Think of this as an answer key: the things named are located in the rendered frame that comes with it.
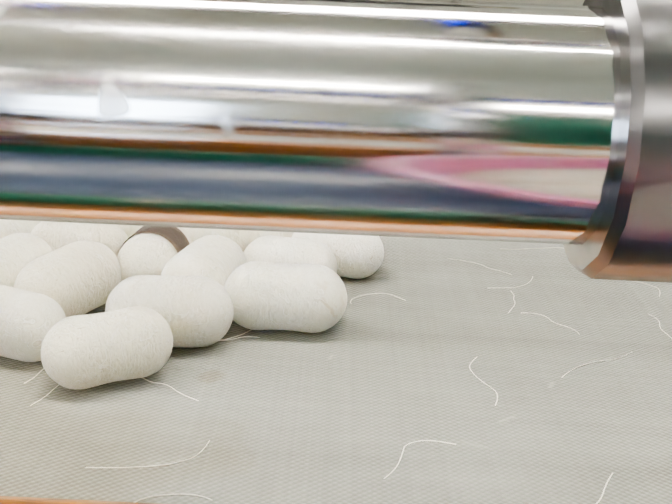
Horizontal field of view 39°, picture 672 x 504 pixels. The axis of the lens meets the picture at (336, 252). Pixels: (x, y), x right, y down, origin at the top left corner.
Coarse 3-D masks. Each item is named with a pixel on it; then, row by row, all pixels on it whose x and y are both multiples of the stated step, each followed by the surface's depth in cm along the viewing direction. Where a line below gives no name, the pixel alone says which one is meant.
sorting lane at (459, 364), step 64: (384, 256) 34; (448, 256) 35; (512, 256) 35; (384, 320) 29; (448, 320) 29; (512, 320) 29; (576, 320) 29; (640, 320) 30; (0, 384) 24; (128, 384) 24; (192, 384) 24; (256, 384) 24; (320, 384) 24; (384, 384) 25; (448, 384) 25; (512, 384) 25; (576, 384) 25; (640, 384) 25; (0, 448) 21; (64, 448) 21; (128, 448) 21; (192, 448) 21; (256, 448) 21; (320, 448) 21; (384, 448) 22; (448, 448) 22; (512, 448) 22; (576, 448) 22; (640, 448) 22
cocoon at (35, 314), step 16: (0, 288) 25; (16, 288) 25; (0, 304) 24; (16, 304) 24; (32, 304) 24; (48, 304) 24; (0, 320) 24; (16, 320) 24; (32, 320) 24; (48, 320) 24; (0, 336) 24; (16, 336) 24; (32, 336) 24; (0, 352) 24; (16, 352) 24; (32, 352) 24
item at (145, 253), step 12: (180, 228) 31; (132, 240) 29; (144, 240) 29; (156, 240) 29; (120, 252) 29; (132, 252) 29; (144, 252) 29; (156, 252) 29; (168, 252) 29; (120, 264) 29; (132, 264) 29; (144, 264) 29; (156, 264) 29
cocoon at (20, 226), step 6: (0, 222) 30; (6, 222) 30; (12, 222) 30; (18, 222) 31; (24, 222) 31; (30, 222) 31; (36, 222) 31; (0, 228) 30; (6, 228) 30; (12, 228) 30; (18, 228) 31; (24, 228) 31; (30, 228) 31; (0, 234) 30; (6, 234) 30
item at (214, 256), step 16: (208, 240) 29; (224, 240) 29; (176, 256) 28; (192, 256) 27; (208, 256) 28; (224, 256) 28; (240, 256) 29; (176, 272) 27; (192, 272) 27; (208, 272) 27; (224, 272) 28
